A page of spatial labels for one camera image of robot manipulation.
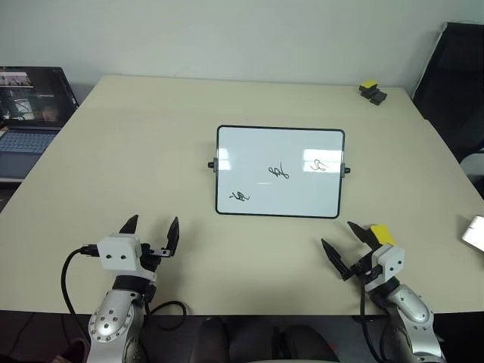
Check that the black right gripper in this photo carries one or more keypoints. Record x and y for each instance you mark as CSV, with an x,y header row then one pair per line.
x,y
363,266

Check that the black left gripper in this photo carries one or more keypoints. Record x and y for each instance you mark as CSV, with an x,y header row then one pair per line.
x,y
148,257

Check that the yellow whiteboard eraser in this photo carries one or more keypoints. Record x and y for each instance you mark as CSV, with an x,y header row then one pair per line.
x,y
383,234

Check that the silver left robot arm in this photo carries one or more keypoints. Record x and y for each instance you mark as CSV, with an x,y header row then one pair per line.
x,y
109,321

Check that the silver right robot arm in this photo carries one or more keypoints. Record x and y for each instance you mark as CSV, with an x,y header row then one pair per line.
x,y
416,306

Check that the yellow-topped black eraser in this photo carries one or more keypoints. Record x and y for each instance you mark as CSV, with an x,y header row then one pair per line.
x,y
368,85

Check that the black-framed small whiteboard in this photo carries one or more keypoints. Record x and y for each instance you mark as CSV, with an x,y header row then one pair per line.
x,y
280,170

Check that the white flat box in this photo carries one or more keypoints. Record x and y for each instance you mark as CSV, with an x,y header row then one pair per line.
x,y
475,232

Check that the white rounded chair part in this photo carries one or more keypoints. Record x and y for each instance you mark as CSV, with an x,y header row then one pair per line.
x,y
474,168

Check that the open laptop computer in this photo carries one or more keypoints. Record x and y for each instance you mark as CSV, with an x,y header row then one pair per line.
x,y
26,113

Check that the black mesh office chair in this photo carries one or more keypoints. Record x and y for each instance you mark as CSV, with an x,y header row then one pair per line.
x,y
453,87

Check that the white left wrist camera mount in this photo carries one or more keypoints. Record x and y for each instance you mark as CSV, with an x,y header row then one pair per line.
x,y
117,255

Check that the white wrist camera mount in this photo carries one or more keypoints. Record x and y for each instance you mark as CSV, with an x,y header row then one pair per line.
x,y
117,255
391,262

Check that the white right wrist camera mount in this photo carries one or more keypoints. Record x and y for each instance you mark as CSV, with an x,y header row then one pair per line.
x,y
391,262

